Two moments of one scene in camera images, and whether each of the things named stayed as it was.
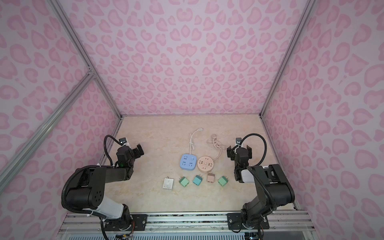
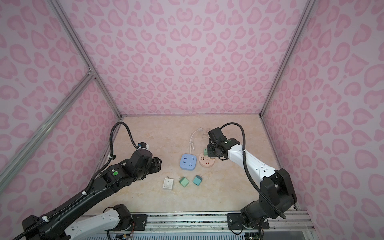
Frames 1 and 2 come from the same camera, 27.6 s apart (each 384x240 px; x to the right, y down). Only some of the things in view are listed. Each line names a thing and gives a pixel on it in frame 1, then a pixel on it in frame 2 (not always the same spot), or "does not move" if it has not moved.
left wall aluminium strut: [46, 126] does not move
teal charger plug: [197, 180] does not move
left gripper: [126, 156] -> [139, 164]
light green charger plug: [184, 181] does not move
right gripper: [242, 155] -> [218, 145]
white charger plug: [168, 183] does not move
